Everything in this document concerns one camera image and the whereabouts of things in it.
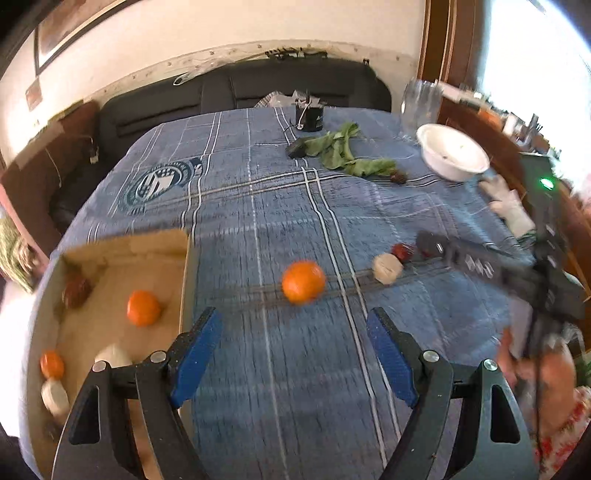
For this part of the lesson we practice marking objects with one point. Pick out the small wall sticker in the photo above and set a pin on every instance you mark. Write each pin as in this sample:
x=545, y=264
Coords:
x=32, y=92

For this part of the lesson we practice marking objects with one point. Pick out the white knit glove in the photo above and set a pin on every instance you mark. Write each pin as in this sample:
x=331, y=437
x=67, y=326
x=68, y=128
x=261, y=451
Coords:
x=508, y=205

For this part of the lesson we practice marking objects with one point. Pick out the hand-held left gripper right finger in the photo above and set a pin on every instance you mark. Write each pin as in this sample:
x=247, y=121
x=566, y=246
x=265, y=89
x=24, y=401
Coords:
x=392, y=360

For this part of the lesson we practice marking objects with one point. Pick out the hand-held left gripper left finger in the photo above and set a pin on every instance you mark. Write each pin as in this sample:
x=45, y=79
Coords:
x=196, y=355

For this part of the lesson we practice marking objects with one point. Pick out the brown wooden furniture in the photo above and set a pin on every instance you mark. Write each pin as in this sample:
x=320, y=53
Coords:
x=27, y=184

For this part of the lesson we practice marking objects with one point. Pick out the white bowl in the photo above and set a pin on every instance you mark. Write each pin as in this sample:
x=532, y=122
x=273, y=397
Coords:
x=455, y=154

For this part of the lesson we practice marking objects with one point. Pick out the black sofa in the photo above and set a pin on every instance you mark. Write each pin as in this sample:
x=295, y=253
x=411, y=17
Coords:
x=277, y=85

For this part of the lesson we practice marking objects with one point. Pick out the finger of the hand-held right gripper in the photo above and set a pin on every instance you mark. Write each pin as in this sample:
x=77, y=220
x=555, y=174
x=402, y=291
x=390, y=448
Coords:
x=475, y=265

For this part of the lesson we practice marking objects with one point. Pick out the floral clothing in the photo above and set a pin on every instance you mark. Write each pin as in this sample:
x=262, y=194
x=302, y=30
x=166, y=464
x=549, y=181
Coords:
x=565, y=438

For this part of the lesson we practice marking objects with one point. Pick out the small orange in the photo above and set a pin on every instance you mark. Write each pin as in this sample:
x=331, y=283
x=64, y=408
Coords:
x=144, y=308

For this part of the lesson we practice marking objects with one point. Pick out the clear glass jar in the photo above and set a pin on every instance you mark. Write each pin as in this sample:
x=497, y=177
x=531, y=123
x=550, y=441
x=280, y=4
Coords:
x=420, y=108

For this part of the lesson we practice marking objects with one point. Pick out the large red date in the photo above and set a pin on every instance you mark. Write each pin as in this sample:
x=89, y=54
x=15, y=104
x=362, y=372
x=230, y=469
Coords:
x=76, y=291

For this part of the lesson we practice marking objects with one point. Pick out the black power adapter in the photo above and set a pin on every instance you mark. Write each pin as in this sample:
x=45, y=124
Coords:
x=309, y=117

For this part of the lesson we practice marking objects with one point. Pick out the framed wall picture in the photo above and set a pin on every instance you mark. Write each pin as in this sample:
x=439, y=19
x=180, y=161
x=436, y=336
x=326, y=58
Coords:
x=69, y=32

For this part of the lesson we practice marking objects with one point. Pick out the large beige rice cake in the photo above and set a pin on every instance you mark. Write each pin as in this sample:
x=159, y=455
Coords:
x=385, y=268

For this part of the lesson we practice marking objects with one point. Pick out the cardboard box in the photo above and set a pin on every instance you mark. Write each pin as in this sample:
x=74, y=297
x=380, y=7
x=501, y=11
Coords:
x=115, y=277

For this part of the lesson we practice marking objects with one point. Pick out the green leafy vegetable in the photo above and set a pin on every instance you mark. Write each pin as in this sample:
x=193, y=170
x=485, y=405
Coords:
x=341, y=152

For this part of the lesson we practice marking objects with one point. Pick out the checkered cloth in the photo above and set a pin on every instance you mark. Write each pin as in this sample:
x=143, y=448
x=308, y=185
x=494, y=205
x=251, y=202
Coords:
x=270, y=99

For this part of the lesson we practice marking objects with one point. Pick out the person's right forearm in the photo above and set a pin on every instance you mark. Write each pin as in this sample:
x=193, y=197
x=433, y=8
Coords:
x=556, y=378

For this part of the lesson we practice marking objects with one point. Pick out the large orange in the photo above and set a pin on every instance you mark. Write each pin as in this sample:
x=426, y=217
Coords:
x=303, y=282

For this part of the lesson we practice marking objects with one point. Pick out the green patterned cloth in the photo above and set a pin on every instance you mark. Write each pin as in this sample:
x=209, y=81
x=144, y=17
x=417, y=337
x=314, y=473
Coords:
x=14, y=249

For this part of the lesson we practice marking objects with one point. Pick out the blue plaid cloth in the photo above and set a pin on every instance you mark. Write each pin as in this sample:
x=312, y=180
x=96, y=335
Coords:
x=277, y=207

